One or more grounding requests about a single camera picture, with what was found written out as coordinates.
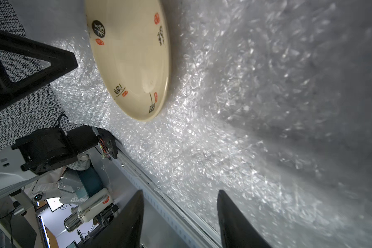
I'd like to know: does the bubble white plate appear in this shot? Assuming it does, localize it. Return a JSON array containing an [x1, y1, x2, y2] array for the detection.
[[46, 1, 372, 248]]

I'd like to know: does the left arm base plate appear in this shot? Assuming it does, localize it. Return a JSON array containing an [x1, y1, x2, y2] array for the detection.
[[92, 127, 118, 160]]

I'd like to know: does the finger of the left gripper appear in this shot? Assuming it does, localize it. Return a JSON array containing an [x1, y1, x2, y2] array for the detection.
[[0, 30, 78, 111]]

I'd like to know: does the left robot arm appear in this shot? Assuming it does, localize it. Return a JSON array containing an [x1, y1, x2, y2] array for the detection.
[[0, 30, 98, 198]]

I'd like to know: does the cream plate with calligraphy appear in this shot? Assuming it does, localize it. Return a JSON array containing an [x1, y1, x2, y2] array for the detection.
[[84, 1, 171, 122]]

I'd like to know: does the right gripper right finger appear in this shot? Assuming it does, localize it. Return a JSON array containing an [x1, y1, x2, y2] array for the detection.
[[217, 190, 271, 248]]

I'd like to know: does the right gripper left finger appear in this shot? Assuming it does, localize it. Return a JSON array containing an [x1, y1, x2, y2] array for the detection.
[[81, 190, 144, 248]]

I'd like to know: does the aluminium front rail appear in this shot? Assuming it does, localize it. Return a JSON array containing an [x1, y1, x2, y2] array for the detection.
[[113, 143, 222, 248]]

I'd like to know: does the background lab equipment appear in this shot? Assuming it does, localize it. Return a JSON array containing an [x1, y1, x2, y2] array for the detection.
[[0, 167, 118, 248]]

